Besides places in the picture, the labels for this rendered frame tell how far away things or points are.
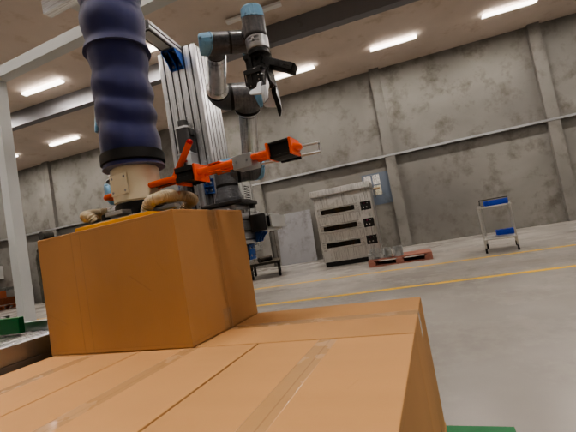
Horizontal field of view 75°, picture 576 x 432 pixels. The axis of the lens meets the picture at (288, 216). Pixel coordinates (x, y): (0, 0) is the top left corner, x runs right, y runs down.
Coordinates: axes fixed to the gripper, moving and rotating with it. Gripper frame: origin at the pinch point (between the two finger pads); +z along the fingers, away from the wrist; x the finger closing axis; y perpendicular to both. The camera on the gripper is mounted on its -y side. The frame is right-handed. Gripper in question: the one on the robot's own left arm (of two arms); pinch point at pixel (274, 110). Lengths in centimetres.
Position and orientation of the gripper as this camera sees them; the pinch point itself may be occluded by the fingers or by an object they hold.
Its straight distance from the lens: 124.3
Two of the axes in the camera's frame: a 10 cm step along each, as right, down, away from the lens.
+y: -9.4, 1.8, 3.0
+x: -3.0, -0.1, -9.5
